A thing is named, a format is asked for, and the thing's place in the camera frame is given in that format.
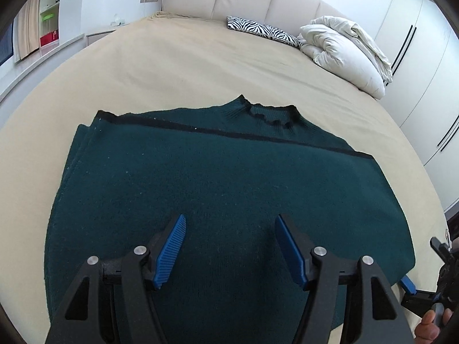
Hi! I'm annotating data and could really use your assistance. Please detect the person's right hand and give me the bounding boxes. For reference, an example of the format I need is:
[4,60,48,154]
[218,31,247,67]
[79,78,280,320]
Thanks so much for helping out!
[414,310,440,344]

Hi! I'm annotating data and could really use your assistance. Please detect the beige curtain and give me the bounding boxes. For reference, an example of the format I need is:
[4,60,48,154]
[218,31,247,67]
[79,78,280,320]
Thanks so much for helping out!
[13,0,40,63]

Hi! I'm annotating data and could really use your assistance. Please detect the beige bed sheet mattress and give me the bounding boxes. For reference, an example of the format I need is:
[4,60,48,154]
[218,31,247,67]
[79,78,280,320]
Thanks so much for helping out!
[1,13,447,343]

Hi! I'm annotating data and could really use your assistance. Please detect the white bedside table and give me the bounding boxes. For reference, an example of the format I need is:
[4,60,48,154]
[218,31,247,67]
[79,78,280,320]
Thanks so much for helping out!
[85,28,117,46]

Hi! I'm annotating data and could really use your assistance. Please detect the red box on shelf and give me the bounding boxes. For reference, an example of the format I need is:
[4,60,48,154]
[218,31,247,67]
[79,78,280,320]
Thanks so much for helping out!
[40,30,59,47]

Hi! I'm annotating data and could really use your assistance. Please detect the white window sill ledge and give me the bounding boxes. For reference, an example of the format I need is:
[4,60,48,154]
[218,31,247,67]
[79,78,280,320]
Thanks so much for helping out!
[0,34,85,102]

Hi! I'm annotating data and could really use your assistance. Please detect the white folded duvet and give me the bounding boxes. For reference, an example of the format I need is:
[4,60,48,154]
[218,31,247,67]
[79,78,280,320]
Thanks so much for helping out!
[298,15,393,99]

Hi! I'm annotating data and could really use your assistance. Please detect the zebra print pillow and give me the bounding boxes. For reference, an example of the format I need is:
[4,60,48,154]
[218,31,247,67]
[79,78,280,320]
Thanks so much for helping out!
[226,15,300,48]

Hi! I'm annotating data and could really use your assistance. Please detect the green item on shelf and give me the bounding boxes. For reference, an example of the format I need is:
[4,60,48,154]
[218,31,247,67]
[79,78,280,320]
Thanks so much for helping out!
[41,13,55,22]

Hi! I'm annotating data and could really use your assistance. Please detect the dark green knit sweater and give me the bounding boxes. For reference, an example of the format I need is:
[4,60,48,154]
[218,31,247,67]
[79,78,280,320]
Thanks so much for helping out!
[44,97,415,343]

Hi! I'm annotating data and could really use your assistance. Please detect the dark framed window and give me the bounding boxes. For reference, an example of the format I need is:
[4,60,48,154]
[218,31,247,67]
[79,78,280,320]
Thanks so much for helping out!
[0,23,13,65]

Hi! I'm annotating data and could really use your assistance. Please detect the white wardrobe with black handles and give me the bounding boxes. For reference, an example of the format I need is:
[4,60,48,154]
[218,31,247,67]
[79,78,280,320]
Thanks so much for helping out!
[376,0,458,218]

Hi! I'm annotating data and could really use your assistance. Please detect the white wall shelf unit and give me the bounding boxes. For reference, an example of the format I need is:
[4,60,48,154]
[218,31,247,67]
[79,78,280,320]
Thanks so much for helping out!
[38,0,60,48]

